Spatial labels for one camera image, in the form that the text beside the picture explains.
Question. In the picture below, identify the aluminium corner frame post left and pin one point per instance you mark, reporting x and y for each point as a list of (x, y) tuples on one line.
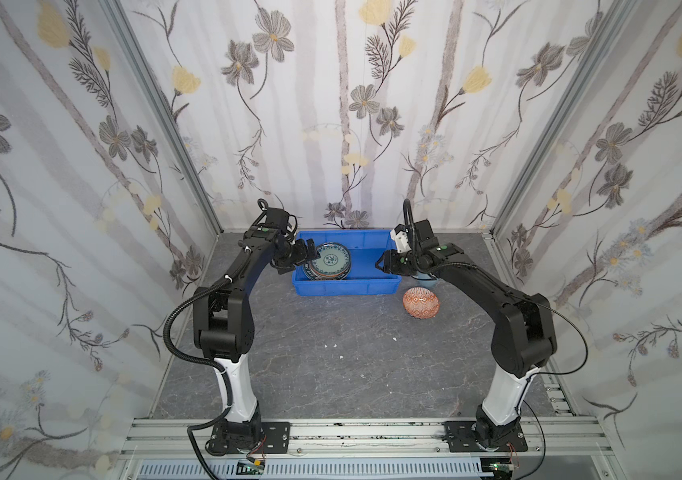
[(141, 68)]

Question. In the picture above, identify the red patterned small bowl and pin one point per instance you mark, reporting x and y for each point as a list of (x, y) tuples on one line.
[(421, 303)]

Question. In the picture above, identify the aluminium corner frame post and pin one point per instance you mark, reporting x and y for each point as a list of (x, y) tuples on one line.
[(596, 51), (141, 68)]

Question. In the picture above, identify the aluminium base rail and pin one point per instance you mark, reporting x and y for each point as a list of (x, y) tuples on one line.
[(413, 448)]

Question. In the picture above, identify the green blue floral plate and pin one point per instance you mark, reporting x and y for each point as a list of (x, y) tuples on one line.
[(333, 263)]

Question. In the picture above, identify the light blue ceramic mug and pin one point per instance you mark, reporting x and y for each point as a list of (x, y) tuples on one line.
[(425, 280)]

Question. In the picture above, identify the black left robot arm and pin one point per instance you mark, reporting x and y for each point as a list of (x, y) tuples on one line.
[(224, 328)]

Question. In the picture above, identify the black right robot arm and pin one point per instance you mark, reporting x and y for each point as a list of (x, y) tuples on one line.
[(523, 338)]

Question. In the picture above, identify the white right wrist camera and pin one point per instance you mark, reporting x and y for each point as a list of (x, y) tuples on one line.
[(399, 235)]

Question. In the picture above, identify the aluminium corner frame post right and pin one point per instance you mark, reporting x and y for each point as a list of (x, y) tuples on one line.
[(596, 51)]

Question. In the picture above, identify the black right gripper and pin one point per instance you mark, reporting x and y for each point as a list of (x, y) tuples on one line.
[(395, 262)]

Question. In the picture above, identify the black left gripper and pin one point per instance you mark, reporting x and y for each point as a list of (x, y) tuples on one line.
[(296, 255)]

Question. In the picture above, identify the blue plastic bin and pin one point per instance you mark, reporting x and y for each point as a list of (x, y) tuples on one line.
[(365, 246)]

